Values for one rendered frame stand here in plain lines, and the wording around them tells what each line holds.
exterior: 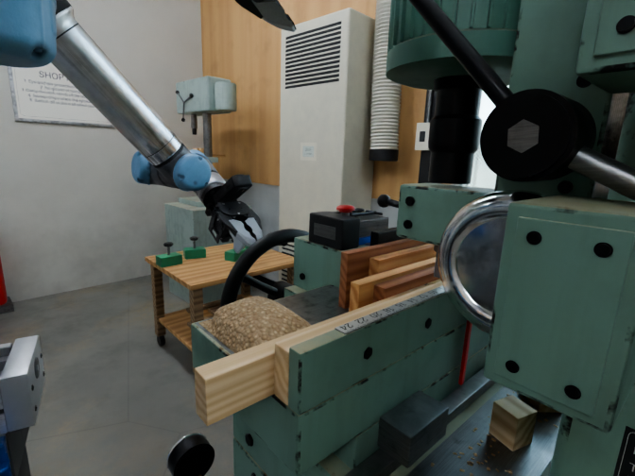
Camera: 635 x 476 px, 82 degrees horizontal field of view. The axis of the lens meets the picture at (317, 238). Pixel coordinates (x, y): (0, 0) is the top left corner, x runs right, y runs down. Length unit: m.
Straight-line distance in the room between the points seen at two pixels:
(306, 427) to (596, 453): 0.22
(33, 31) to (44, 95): 2.96
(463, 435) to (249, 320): 0.27
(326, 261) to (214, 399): 0.34
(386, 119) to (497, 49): 1.58
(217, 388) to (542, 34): 0.39
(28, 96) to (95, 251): 1.17
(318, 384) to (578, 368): 0.18
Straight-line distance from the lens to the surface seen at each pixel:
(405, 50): 0.45
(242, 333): 0.40
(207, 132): 2.84
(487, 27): 0.43
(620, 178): 0.29
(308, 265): 0.63
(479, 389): 0.56
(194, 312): 1.78
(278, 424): 0.36
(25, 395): 0.74
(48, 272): 3.40
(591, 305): 0.25
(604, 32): 0.26
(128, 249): 3.50
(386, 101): 2.00
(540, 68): 0.39
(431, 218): 0.47
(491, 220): 0.33
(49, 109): 3.29
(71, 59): 0.76
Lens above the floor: 1.10
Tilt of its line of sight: 13 degrees down
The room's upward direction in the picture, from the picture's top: 2 degrees clockwise
